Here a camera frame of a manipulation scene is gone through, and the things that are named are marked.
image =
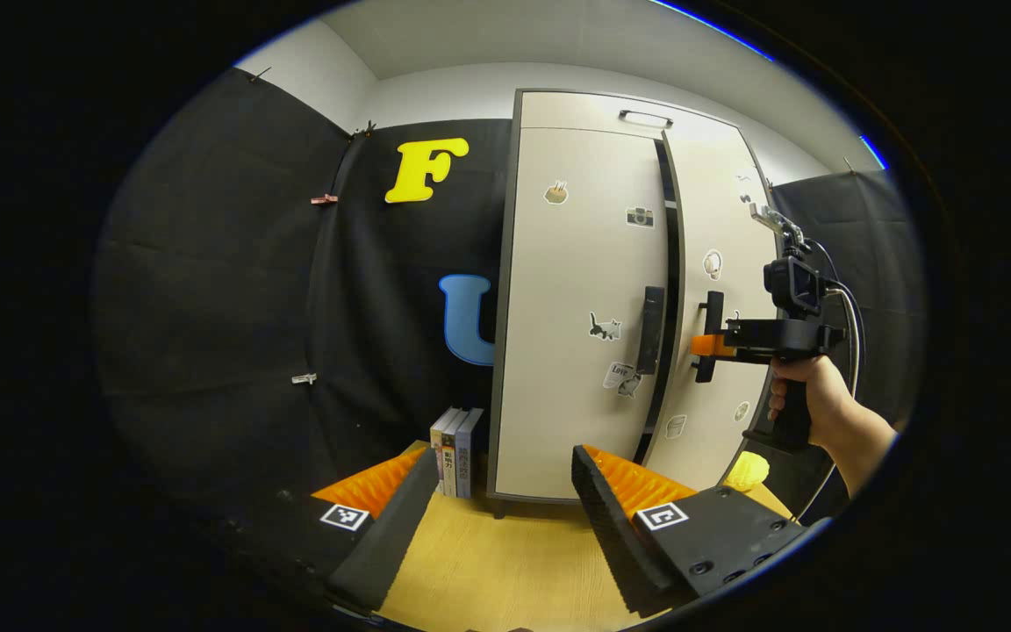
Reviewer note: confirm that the grey cabinet door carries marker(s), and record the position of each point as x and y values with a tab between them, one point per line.
576	290
699	219

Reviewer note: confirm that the grey double-door shoe cabinet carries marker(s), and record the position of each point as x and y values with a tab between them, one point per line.
669	219

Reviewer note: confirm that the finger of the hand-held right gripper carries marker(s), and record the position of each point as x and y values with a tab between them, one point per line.
709	345

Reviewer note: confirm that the white spine book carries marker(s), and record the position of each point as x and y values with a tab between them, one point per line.
440	448

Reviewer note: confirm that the black backdrop cloth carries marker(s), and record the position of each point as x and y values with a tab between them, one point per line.
225	290

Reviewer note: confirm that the grey cabinet drawer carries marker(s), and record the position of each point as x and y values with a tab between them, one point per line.
576	110

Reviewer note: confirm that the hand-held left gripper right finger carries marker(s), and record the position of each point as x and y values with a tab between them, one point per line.
615	535

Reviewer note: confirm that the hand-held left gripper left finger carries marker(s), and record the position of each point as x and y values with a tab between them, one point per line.
387	544

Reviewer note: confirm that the metal clip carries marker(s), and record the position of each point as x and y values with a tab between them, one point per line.
304	378

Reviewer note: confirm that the grey spine book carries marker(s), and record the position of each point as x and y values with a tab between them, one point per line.
455	456

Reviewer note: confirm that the yellow crumpled object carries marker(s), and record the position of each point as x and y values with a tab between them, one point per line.
747	471

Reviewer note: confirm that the blue-grey book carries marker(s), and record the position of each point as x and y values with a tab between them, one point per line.
469	456

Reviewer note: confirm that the wooden clothes clip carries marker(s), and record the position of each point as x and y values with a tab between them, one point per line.
324	199

